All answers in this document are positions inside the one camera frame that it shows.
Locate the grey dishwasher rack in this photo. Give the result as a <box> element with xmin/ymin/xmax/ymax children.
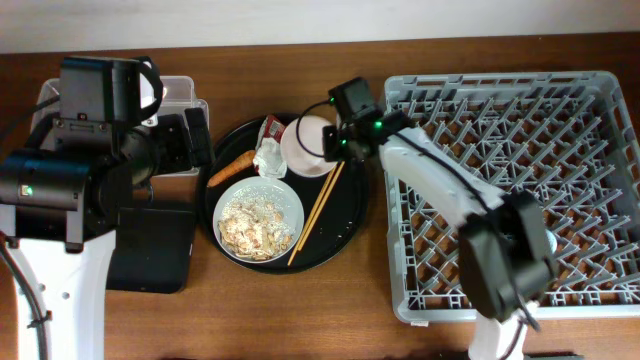
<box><xmin>384</xmin><ymin>71</ymin><xmax>639</xmax><ymax>320</ymax></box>

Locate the white napkin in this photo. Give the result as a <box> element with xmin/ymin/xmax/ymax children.
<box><xmin>253</xmin><ymin>138</ymin><xmax>288</xmax><ymax>179</ymax></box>

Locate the white pink bowl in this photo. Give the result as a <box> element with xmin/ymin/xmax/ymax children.
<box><xmin>280</xmin><ymin>115</ymin><xmax>337</xmax><ymax>178</ymax></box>

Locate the food scraps and rice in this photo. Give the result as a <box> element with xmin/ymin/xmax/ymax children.
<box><xmin>216</xmin><ymin>196</ymin><xmax>294</xmax><ymax>262</ymax></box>

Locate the clear plastic bin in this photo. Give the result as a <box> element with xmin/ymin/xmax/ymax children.
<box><xmin>30</xmin><ymin>76</ymin><xmax>210</xmax><ymax>178</ymax></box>

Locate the orange carrot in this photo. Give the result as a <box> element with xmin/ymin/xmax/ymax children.
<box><xmin>207</xmin><ymin>150</ymin><xmax>256</xmax><ymax>188</ymax></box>

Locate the red snack wrapper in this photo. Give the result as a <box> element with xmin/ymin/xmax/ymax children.
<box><xmin>256</xmin><ymin>114</ymin><xmax>286</xmax><ymax>149</ymax></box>

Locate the grey plate with food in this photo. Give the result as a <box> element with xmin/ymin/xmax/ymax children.
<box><xmin>212</xmin><ymin>176</ymin><xmax>305</xmax><ymax>265</ymax></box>

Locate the round black serving tray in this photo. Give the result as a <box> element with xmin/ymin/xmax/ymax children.
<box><xmin>195</xmin><ymin>115</ymin><xmax>369</xmax><ymax>275</ymax></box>

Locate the black rectangular tray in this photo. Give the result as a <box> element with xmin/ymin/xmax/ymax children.
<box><xmin>106</xmin><ymin>201</ymin><xmax>196</xmax><ymax>294</ymax></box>

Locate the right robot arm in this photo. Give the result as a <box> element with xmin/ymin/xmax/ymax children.
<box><xmin>323</xmin><ymin>77</ymin><xmax>557</xmax><ymax>359</ymax></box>

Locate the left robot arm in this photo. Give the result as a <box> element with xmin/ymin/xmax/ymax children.
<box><xmin>1</xmin><ymin>56</ymin><xmax>214</xmax><ymax>359</ymax></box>

